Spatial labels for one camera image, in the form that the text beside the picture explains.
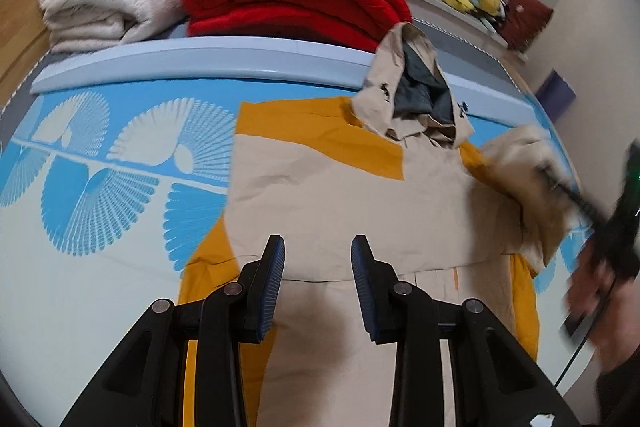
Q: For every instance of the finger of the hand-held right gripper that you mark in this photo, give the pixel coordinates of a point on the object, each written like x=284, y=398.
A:
x=570, y=193

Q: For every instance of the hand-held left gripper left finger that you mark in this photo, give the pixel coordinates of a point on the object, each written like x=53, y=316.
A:
x=272, y=288

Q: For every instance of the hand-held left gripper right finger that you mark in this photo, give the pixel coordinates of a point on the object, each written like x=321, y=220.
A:
x=361, y=288

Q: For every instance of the beige and orange hooded jacket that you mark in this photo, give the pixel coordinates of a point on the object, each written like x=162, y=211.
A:
x=350, y=207

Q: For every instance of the person's right hand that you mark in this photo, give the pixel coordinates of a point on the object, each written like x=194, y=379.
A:
x=607, y=317

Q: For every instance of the purple box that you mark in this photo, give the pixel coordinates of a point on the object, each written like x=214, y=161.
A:
x=555, y=94

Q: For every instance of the maroon cushion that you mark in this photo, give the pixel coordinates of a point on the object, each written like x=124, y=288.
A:
x=525, y=19

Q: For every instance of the blue patterned bed sheet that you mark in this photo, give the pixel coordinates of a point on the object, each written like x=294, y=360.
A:
x=100, y=207

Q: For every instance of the white headboard ledge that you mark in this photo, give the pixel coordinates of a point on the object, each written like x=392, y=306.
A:
x=440, y=14

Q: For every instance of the light blue bed bolster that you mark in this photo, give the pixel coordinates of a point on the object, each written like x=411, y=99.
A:
x=200, y=57

